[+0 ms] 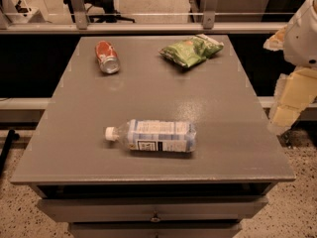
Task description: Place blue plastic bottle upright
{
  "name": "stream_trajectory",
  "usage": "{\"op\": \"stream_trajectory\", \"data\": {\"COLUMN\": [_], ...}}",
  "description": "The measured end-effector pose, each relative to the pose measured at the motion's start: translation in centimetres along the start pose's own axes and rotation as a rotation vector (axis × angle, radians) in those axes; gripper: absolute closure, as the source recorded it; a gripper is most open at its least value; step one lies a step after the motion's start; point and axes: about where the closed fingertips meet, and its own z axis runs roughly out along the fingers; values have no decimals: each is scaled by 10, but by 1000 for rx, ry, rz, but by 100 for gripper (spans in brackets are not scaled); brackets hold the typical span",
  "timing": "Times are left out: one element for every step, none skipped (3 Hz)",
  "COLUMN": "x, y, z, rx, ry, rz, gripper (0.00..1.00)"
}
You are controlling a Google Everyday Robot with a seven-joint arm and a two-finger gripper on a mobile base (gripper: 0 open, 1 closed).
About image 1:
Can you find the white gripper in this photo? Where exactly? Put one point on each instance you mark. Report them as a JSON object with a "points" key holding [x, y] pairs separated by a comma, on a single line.
{"points": [[302, 39]]}

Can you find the metal railing frame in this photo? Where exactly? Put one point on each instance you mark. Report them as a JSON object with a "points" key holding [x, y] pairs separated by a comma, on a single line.
{"points": [[152, 16]]}

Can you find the green snack bag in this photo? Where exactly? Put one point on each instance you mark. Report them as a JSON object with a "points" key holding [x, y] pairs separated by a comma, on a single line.
{"points": [[192, 51]]}

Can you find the black pole on floor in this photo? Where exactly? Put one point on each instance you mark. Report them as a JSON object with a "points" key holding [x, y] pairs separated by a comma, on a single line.
{"points": [[11, 136]]}

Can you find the clear blue-labelled plastic bottle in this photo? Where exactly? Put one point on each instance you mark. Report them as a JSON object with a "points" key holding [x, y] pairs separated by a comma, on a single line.
{"points": [[154, 136]]}

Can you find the grey drawer cabinet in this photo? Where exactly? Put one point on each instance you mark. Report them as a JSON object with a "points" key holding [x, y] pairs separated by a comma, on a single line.
{"points": [[103, 190]]}

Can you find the red soda can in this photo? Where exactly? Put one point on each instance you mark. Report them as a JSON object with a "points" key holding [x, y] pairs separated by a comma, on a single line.
{"points": [[107, 57]]}

